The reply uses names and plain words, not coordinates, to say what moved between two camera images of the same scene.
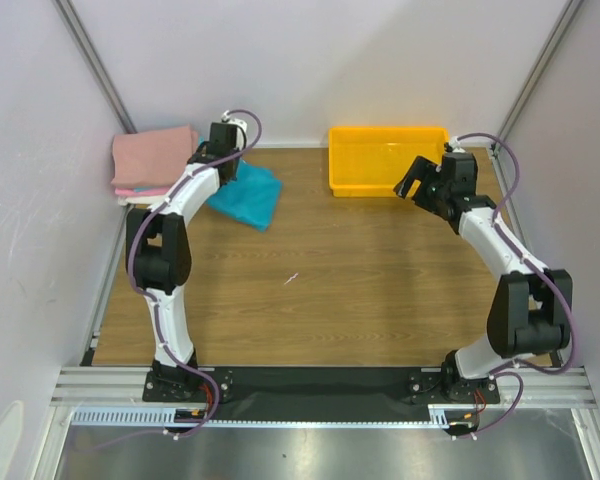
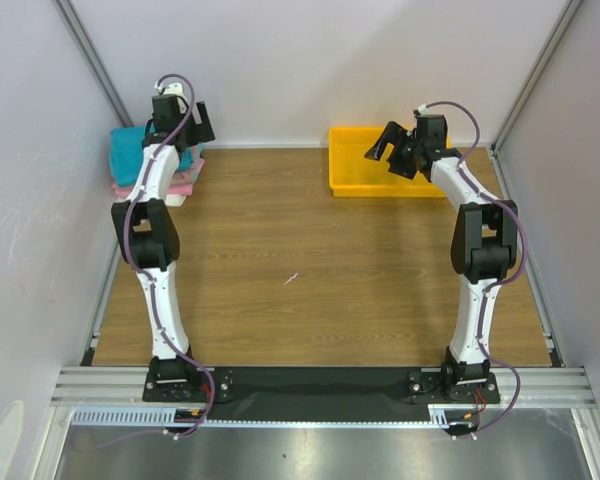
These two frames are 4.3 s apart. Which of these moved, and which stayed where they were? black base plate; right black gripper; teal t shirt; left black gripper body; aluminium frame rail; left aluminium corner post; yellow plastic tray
Moved: left black gripper body; right black gripper; teal t shirt
Stayed: yellow plastic tray; black base plate; aluminium frame rail; left aluminium corner post
